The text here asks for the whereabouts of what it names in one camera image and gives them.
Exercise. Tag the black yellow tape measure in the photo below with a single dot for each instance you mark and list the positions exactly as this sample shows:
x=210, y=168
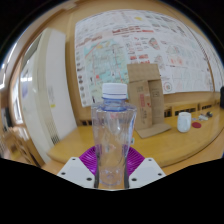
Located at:
x=209, y=114

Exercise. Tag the clear white-capped water bottle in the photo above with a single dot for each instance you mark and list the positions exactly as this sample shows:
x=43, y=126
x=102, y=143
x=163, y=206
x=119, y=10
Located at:
x=113, y=133

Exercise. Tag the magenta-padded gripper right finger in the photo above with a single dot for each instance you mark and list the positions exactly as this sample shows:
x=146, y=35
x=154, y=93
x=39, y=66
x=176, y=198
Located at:
x=146, y=171

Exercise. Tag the white cup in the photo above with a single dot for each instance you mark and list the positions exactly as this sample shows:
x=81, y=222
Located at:
x=184, y=122

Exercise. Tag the flat round red coaster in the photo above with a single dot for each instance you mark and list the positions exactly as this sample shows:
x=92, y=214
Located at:
x=196, y=125

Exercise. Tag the brown cardboard box stand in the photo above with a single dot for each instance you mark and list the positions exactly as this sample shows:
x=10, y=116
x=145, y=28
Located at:
x=146, y=96

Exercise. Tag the white standing air conditioner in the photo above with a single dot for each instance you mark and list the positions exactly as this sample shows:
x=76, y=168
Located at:
x=53, y=90

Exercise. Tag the wooden chairs group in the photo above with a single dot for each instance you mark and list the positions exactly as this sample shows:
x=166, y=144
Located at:
x=15, y=146

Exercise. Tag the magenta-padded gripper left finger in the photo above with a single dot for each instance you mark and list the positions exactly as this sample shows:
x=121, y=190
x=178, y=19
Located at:
x=77, y=171

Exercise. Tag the large printed wall poster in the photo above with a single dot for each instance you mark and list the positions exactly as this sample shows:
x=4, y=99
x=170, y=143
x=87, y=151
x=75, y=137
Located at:
x=150, y=43

